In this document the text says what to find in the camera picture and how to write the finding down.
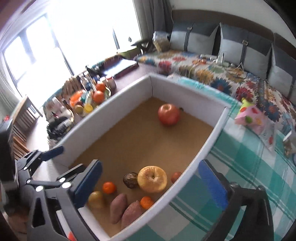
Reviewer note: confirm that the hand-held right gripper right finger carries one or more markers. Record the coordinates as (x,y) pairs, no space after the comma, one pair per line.
(211,185)

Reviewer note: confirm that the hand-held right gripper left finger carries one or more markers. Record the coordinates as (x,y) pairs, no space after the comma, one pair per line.
(89,183)

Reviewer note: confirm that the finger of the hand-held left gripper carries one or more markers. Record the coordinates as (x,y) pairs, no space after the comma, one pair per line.
(55,151)
(67,172)

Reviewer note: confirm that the green-brown round fruit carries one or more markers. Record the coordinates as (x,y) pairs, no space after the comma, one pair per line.
(96,199)

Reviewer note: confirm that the orange tangerine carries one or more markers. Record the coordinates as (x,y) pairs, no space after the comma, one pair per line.
(177,177)
(147,202)
(109,188)

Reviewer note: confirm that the small sweet potato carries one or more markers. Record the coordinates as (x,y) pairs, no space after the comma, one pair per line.
(118,207)

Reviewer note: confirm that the dark mangosteen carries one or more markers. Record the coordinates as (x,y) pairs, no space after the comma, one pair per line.
(130,180)

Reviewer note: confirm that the large sweet potato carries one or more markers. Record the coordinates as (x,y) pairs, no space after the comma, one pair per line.
(133,215)

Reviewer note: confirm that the white cardboard box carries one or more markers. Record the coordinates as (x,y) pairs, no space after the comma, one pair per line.
(129,143)

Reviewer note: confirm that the yellow round pear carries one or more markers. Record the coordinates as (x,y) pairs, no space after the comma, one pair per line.
(151,179)

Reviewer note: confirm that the red apple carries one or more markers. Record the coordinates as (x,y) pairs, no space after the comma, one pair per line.
(168,114)

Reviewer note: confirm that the teal checked cloth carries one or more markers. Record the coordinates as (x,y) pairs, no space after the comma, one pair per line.
(242,185)

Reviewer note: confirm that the wooden chair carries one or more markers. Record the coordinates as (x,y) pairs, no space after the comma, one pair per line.
(25,120)

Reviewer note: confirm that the group of bottles and jars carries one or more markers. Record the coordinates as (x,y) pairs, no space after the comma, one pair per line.
(62,115)

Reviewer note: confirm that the orange plastic container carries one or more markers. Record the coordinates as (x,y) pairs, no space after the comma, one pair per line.
(77,97)

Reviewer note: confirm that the orange persimmon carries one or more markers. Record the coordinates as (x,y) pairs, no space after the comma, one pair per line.
(98,96)
(100,87)

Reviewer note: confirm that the pink dotted packet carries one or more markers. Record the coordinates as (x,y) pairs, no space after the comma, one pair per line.
(251,118)

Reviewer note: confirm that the white packet red print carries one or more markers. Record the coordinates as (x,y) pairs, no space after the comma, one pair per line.
(275,134)

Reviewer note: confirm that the dark framed window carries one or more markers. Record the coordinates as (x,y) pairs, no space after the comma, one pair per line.
(34,51)

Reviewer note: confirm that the floral bedsheet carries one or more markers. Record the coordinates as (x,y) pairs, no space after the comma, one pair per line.
(208,76)

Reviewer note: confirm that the dark flat case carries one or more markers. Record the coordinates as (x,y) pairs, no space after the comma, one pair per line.
(126,68)

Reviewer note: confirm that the green bowl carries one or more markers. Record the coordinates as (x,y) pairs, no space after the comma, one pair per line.
(127,53)

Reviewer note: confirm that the white power strip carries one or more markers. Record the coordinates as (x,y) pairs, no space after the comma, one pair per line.
(219,60)

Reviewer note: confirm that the dark stand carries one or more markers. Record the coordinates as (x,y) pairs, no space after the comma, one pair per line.
(141,45)

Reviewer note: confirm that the clear plastic snack bag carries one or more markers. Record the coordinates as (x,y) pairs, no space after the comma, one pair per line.
(161,42)

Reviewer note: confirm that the grey curtain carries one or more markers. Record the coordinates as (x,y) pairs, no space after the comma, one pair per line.
(152,18)

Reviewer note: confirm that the brown headboard panel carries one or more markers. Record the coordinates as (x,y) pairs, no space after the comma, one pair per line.
(219,17)

